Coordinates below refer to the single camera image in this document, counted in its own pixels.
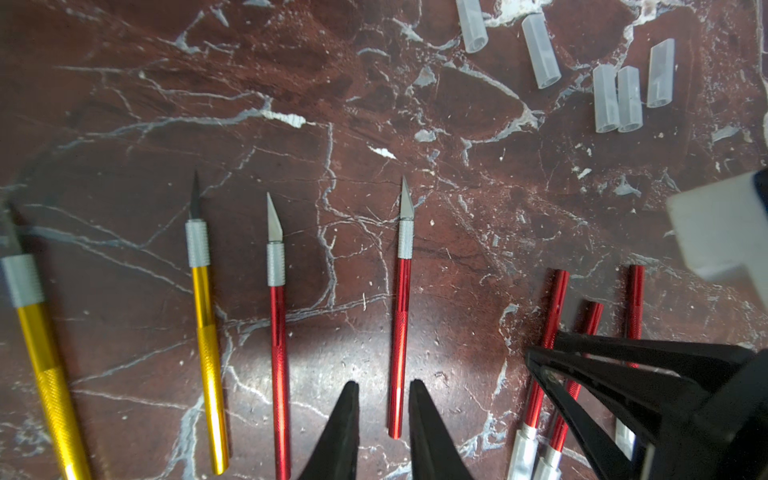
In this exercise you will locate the gold carving knife capped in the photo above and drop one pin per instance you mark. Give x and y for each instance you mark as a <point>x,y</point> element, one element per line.
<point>196,231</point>

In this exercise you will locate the translucent white knife cap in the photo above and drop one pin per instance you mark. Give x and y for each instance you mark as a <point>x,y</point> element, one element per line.
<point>472,25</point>

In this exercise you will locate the red carving knife capped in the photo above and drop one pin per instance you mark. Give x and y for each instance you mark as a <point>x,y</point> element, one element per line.
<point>276,280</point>

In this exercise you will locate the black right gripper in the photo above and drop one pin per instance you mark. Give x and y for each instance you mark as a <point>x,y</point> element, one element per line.
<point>700,410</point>

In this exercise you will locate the gold carving knife reversed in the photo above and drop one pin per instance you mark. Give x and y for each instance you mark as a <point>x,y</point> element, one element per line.
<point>28,298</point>

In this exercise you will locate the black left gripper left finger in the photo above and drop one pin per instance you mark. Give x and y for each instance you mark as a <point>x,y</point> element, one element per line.
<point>336,452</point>

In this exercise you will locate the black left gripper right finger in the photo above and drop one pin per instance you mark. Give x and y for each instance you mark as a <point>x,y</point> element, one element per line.
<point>433,453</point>

